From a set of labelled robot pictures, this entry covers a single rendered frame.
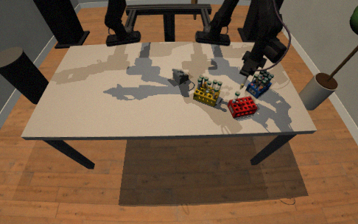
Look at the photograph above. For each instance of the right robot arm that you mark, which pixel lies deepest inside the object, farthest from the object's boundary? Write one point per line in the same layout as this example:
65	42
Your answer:
111	21

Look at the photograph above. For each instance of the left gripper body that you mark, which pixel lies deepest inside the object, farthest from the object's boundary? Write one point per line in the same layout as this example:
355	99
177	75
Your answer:
253	59

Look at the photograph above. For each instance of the yellow tube rack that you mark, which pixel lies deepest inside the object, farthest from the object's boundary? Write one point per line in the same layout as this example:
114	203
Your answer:
199	96

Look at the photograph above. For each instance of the red tube rack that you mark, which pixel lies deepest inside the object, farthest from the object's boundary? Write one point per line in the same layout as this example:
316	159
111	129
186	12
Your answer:
245	107

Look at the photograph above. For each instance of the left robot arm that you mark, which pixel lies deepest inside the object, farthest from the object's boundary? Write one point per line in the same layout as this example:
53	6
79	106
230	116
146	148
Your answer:
269	26

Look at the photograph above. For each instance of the blue tube rack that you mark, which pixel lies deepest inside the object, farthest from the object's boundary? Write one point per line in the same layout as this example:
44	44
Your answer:
255	92

